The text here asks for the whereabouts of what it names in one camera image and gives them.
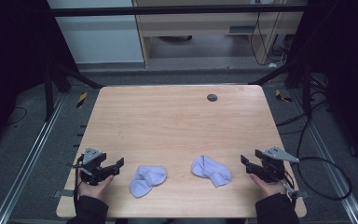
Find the white cabinet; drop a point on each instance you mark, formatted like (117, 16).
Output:
(99, 34)

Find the yellow black striped tape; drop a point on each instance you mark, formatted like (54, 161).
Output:
(81, 100)
(281, 96)

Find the grey metal table bracket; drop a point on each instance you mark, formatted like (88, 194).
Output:
(298, 194)
(62, 193)

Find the black frame post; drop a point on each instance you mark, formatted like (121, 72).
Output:
(48, 93)
(307, 93)

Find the person's left hand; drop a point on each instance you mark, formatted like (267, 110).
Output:
(93, 188)

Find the lavender sock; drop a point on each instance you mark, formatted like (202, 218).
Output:
(146, 181)
(212, 171)

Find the light wooden desk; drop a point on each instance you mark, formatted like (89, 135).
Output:
(199, 23)

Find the black diagonal frame strut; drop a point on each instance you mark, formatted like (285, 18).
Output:
(77, 75)
(276, 73)

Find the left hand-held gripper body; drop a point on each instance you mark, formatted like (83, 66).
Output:
(92, 155)

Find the grey round table grommet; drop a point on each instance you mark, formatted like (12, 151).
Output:
(212, 97)

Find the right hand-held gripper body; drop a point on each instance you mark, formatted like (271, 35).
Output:
(273, 163)

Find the black horizontal frame bar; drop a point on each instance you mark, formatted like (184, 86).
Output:
(167, 10)

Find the person's right hand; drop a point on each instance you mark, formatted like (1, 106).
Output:
(268, 187)

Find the dark curtain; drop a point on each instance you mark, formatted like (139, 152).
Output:
(12, 46)
(345, 62)

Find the aluminium floor rail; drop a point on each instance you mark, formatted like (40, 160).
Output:
(31, 155)
(332, 161)

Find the grey box under desk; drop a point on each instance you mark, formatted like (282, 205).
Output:
(242, 29)

